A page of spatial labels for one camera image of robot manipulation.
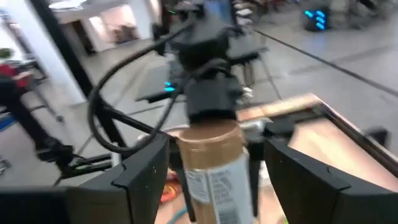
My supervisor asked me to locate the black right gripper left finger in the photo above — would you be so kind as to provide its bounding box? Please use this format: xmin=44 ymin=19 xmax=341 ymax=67
xmin=0 ymin=133 xmax=170 ymax=224

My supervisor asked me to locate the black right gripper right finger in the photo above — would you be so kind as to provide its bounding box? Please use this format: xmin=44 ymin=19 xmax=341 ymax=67
xmin=264 ymin=136 xmax=398 ymax=224

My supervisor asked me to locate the black metal stand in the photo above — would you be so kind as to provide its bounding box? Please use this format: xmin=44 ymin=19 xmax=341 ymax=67
xmin=0 ymin=74 xmax=113 ymax=187

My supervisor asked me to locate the black aluminium table frame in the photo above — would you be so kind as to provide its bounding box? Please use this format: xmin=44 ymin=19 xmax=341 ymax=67
xmin=264 ymin=102 xmax=398 ymax=178

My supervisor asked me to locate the black diagonal frame post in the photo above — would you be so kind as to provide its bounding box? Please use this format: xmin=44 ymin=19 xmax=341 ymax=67
xmin=29 ymin=0 xmax=128 ymax=150

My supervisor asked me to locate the brown lid spice jar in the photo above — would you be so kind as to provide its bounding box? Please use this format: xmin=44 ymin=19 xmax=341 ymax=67
xmin=175 ymin=119 xmax=259 ymax=224

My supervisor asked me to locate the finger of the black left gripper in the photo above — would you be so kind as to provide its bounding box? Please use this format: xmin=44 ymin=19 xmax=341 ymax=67
xmin=169 ymin=141 xmax=197 ymax=223
xmin=247 ymin=136 xmax=265 ymax=218

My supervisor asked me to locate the blue lit background machine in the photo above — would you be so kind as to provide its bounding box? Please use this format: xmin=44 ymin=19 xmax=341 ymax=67
xmin=303 ymin=8 xmax=328 ymax=31

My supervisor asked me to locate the orange snack pack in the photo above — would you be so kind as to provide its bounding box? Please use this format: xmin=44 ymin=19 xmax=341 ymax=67
xmin=160 ymin=170 xmax=183 ymax=203

